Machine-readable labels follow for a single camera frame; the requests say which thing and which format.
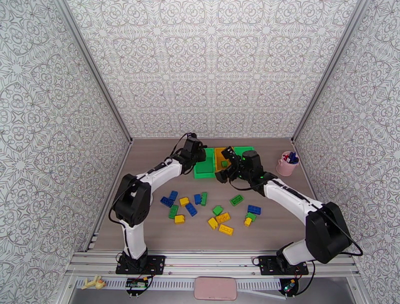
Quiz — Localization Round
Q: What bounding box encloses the yellow plastic bin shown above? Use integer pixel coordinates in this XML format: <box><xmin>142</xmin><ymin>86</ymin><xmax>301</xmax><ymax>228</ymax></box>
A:
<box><xmin>213</xmin><ymin>147</ymin><xmax>235</xmax><ymax>174</ymax></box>

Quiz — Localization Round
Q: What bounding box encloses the pink cup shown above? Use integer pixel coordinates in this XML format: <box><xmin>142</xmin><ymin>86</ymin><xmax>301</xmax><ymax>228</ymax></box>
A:
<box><xmin>275</xmin><ymin>151</ymin><xmax>300</xmax><ymax>177</ymax></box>

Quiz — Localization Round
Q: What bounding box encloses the pink rectangular pad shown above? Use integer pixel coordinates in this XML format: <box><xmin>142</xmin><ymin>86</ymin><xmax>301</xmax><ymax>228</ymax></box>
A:
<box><xmin>193</xmin><ymin>276</ymin><xmax>238</xmax><ymax>302</ymax></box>

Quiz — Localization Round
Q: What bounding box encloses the pale yellow toy figure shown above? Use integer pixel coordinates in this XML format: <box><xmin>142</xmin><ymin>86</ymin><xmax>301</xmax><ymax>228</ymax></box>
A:
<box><xmin>81</xmin><ymin>275</ymin><xmax>100</xmax><ymax>291</ymax></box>

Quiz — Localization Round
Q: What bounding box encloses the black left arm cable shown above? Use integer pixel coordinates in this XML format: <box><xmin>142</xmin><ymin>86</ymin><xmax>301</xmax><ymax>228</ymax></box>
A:
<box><xmin>108</xmin><ymin>132</ymin><xmax>192</xmax><ymax>251</ymax></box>

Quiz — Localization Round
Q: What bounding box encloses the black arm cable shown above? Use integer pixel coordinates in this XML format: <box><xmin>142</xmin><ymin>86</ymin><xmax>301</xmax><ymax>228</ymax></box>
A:
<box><xmin>228</xmin><ymin>180</ymin><xmax>364</xmax><ymax>257</ymax></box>
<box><xmin>108</xmin><ymin>132</ymin><xmax>192</xmax><ymax>251</ymax></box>

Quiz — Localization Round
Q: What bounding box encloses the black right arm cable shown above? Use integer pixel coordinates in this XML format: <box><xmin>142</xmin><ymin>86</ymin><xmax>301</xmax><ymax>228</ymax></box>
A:
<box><xmin>228</xmin><ymin>180</ymin><xmax>364</xmax><ymax>257</ymax></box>

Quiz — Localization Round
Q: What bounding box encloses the aluminium side rail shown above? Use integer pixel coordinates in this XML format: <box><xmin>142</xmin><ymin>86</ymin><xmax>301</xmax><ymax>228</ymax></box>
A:
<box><xmin>84</xmin><ymin>138</ymin><xmax>135</xmax><ymax>252</ymax></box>

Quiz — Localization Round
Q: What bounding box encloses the aluminium front rail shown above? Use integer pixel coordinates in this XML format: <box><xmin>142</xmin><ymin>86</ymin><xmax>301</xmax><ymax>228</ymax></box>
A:
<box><xmin>67</xmin><ymin>249</ymin><xmax>360</xmax><ymax>277</ymax></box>

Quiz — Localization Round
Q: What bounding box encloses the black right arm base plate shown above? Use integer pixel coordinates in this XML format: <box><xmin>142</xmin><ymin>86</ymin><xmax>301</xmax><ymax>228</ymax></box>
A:
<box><xmin>258</xmin><ymin>255</ymin><xmax>310</xmax><ymax>277</ymax></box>

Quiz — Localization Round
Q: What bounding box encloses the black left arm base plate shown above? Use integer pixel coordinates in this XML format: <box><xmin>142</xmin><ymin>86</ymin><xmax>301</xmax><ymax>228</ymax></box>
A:
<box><xmin>115</xmin><ymin>254</ymin><xmax>167</xmax><ymax>276</ymax></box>

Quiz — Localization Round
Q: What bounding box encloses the aluminium corner post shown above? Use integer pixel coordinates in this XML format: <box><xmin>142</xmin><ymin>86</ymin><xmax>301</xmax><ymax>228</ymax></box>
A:
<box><xmin>290</xmin><ymin>0</ymin><xmax>367</xmax><ymax>144</ymax></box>
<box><xmin>53</xmin><ymin>0</ymin><xmax>134</xmax><ymax>144</ymax></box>

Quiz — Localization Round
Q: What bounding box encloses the white slotted cable duct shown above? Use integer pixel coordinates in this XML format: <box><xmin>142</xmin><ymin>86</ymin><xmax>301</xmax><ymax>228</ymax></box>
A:
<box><xmin>74</xmin><ymin>278</ymin><xmax>282</xmax><ymax>291</ymax></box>

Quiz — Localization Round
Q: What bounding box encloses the green circuit board black mount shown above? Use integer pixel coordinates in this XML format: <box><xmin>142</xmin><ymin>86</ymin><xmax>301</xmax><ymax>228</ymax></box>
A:
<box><xmin>278</xmin><ymin>278</ymin><xmax>299</xmax><ymax>296</ymax></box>
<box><xmin>124</xmin><ymin>278</ymin><xmax>149</xmax><ymax>296</ymax></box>

